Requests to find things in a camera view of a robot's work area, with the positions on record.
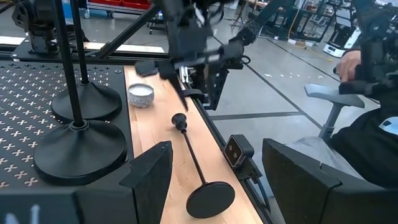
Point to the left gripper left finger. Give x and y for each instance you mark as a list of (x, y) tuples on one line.
[(152, 180)]

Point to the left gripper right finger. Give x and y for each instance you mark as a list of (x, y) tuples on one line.
[(311, 199)]

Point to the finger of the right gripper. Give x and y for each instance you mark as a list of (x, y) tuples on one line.
[(171, 73), (146, 68)]

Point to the black candle stick holder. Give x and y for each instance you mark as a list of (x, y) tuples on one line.
[(210, 199), (93, 99), (79, 152)]

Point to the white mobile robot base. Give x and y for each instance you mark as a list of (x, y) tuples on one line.
[(342, 46)]

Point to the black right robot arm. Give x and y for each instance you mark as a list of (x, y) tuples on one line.
[(186, 31)]

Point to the cart with red bins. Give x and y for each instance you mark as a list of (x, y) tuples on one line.
[(124, 3)]

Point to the person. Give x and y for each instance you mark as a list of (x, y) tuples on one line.
[(367, 146)]

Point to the grey office chair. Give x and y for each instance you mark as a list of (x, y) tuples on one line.
[(334, 93)]

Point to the black perforated metal shelf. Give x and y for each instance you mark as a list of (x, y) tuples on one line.
[(37, 79)]

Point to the person's hand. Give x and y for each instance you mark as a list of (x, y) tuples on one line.
[(348, 63)]

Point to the black table-level camera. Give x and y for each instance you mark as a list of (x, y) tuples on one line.
[(241, 149)]

